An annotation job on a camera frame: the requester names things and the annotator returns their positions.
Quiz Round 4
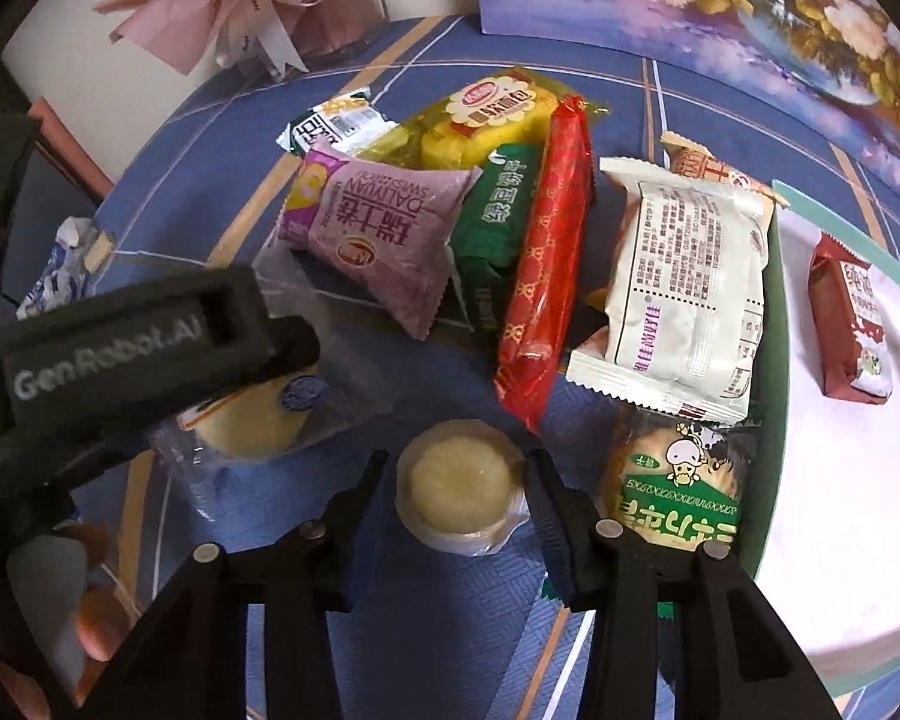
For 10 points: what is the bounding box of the long red patterned packet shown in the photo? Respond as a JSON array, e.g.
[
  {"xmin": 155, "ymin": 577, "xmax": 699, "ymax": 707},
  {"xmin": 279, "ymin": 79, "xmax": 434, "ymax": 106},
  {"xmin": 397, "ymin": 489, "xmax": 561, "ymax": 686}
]
[{"xmin": 493, "ymin": 96, "xmax": 598, "ymax": 433}]

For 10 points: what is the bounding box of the white tray with green rim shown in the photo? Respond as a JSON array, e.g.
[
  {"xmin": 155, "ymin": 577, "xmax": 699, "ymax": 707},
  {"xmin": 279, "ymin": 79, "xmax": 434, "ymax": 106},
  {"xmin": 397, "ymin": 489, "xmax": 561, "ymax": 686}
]
[{"xmin": 735, "ymin": 180, "xmax": 900, "ymax": 700}]

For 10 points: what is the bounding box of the dark red snack packet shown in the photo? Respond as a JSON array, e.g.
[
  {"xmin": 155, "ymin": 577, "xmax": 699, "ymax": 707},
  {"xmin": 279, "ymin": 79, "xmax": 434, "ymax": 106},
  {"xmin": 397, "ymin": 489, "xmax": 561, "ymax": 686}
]
[{"xmin": 808, "ymin": 234, "xmax": 896, "ymax": 403}]

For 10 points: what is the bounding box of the blue checked tablecloth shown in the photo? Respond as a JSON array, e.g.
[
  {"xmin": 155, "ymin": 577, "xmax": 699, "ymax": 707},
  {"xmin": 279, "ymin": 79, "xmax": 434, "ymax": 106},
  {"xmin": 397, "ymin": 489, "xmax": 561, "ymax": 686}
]
[{"xmin": 0, "ymin": 15, "xmax": 900, "ymax": 720}]

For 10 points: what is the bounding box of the green mushroom cartoon biscuit packet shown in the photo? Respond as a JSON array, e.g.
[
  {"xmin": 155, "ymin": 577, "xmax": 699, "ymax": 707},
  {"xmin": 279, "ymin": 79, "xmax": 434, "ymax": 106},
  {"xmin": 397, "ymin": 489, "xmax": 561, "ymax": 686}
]
[{"xmin": 544, "ymin": 409, "xmax": 763, "ymax": 605}]

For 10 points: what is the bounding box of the clear acrylic box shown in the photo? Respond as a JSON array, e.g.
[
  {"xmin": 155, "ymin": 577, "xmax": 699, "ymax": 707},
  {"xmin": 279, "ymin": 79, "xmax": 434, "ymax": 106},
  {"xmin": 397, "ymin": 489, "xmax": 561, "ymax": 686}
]
[{"xmin": 217, "ymin": 0, "xmax": 389, "ymax": 80}]

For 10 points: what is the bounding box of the orange swiss roll packet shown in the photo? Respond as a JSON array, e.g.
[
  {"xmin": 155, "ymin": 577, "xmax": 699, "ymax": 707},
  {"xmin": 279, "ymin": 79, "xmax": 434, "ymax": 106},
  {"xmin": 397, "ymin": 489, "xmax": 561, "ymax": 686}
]
[{"xmin": 589, "ymin": 131, "xmax": 790, "ymax": 312}]

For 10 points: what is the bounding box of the person's left hand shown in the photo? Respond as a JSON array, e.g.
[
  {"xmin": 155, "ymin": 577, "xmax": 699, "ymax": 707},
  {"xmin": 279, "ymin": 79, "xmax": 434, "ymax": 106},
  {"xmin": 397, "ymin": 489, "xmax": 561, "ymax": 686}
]
[{"xmin": 64, "ymin": 523, "xmax": 122, "ymax": 661}]

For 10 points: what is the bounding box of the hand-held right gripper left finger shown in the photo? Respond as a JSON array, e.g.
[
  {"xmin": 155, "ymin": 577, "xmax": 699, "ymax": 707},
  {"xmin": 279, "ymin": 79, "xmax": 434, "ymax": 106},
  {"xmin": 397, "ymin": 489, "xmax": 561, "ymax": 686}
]
[{"xmin": 67, "ymin": 450, "xmax": 389, "ymax": 720}]

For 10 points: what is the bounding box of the yellow cake packet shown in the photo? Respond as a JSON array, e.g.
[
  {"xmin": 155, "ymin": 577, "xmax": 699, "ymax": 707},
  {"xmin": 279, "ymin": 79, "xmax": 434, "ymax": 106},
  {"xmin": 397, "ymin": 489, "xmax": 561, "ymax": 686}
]
[{"xmin": 379, "ymin": 67, "xmax": 613, "ymax": 175}]

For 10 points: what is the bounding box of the cream white snack packet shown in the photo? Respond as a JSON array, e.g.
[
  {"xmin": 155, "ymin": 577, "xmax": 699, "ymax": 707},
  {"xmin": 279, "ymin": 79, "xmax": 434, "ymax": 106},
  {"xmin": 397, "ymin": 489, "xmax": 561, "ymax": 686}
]
[{"xmin": 566, "ymin": 156, "xmax": 778, "ymax": 422}]

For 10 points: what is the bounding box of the dark green cake packet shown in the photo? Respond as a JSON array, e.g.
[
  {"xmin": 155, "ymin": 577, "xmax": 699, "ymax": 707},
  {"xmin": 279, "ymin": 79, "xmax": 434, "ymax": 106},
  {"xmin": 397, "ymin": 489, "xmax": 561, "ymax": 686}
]
[{"xmin": 450, "ymin": 144, "xmax": 550, "ymax": 350}]

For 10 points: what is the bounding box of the crumpled blue and white wrapper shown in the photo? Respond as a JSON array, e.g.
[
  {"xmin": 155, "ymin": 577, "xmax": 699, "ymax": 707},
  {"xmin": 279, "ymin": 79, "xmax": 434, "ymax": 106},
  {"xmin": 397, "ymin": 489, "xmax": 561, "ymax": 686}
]
[{"xmin": 16, "ymin": 216, "xmax": 117, "ymax": 320}]

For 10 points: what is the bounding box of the floral painting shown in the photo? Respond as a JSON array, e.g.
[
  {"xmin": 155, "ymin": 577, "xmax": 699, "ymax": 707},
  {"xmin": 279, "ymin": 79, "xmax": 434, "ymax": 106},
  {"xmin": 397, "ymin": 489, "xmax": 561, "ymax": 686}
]
[{"xmin": 474, "ymin": 0, "xmax": 900, "ymax": 175}]

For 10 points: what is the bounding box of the green and white snack packet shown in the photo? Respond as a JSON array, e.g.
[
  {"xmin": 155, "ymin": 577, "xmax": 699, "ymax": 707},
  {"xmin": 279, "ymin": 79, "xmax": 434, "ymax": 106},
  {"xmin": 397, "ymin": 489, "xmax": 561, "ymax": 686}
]
[{"xmin": 276, "ymin": 88, "xmax": 400, "ymax": 163}]

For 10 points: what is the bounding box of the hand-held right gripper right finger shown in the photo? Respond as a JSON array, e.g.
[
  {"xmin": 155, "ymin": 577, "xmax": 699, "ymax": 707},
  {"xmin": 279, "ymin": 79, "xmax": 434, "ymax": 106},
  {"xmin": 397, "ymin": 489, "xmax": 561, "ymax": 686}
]
[{"xmin": 525, "ymin": 450, "xmax": 860, "ymax": 720}]

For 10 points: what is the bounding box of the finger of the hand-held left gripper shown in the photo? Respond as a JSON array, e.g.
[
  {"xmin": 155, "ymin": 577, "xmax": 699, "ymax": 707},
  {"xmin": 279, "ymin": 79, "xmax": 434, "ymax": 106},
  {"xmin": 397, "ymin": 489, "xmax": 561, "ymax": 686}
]
[{"xmin": 154, "ymin": 315, "xmax": 322, "ymax": 422}]

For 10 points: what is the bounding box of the purple swiss roll packet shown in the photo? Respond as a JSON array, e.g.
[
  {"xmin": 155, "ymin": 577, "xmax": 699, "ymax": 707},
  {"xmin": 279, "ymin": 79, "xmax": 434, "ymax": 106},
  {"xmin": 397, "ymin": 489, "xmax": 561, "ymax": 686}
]
[{"xmin": 277, "ymin": 148, "xmax": 485, "ymax": 341}]

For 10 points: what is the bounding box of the round pastry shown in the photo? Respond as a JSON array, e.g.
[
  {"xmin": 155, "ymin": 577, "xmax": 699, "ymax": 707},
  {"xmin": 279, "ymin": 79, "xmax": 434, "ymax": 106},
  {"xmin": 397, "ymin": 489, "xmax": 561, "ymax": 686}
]
[
  {"xmin": 396, "ymin": 420, "xmax": 530, "ymax": 557},
  {"xmin": 150, "ymin": 251, "xmax": 350, "ymax": 518}
]

